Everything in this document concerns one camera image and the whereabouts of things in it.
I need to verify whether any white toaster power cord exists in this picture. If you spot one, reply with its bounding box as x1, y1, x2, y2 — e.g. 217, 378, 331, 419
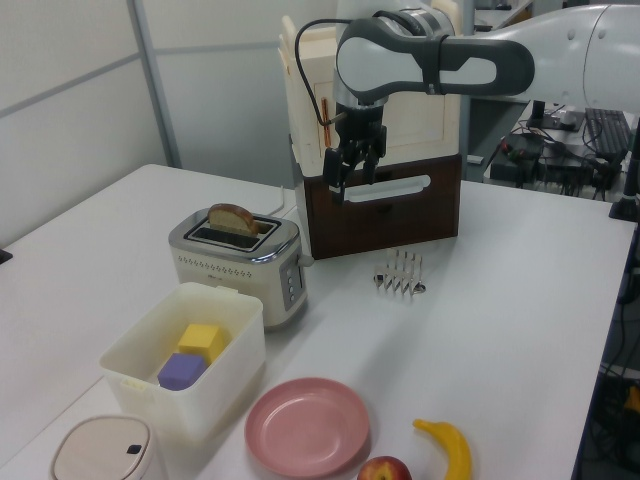
259, 185, 288, 221

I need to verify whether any black keyboard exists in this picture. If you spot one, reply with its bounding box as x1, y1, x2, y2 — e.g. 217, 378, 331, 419
582, 107, 633, 154

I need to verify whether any yellow block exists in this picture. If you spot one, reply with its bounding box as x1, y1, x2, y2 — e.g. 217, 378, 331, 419
177, 323, 225, 363

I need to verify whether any cream toy kitchen cabinet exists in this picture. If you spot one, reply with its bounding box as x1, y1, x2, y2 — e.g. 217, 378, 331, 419
276, 0, 464, 181

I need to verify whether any white drawer handle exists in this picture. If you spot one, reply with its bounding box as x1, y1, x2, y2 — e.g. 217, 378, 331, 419
343, 174, 432, 204

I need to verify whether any yellow banana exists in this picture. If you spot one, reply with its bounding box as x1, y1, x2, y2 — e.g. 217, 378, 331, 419
412, 418, 473, 480

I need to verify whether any metal toast rack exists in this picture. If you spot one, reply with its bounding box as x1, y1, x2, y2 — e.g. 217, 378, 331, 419
372, 248, 428, 304

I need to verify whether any copper cabinet door handle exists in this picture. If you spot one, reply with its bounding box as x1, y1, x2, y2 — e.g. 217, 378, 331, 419
321, 97, 333, 149

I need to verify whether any purple block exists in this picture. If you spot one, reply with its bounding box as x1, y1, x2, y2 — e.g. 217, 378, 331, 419
157, 352, 208, 392

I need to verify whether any dark brown wooden drawer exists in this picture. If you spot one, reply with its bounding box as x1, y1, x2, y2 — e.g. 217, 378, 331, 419
289, 133, 462, 261

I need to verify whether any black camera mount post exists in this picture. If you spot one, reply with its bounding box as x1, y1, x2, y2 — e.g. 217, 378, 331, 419
607, 124, 640, 224

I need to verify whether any bread slice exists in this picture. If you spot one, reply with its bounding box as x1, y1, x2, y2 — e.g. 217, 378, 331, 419
207, 202, 261, 237

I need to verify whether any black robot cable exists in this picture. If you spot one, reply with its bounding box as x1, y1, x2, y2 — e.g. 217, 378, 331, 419
293, 18, 352, 126

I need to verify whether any cream and chrome toaster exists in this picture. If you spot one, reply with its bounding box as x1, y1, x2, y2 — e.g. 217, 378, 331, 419
167, 208, 314, 332

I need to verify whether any red apple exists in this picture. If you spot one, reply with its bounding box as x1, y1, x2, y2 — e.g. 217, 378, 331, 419
356, 455, 414, 480

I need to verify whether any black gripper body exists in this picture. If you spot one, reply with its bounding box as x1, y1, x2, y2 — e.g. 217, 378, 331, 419
332, 99, 389, 151

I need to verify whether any black electronics box with cables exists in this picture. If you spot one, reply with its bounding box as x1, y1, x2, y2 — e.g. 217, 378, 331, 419
488, 130, 547, 189

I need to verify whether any black monitor stand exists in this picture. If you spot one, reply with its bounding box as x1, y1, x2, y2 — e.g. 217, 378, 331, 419
525, 99, 585, 133

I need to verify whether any white plastic storage container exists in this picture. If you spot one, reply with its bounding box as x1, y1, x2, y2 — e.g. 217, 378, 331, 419
98, 281, 267, 444

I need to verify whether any pink plate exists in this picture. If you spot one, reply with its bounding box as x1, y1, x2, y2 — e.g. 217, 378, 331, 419
244, 377, 372, 477

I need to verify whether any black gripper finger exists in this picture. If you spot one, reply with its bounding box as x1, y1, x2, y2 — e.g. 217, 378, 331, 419
322, 142, 359, 205
361, 127, 389, 185

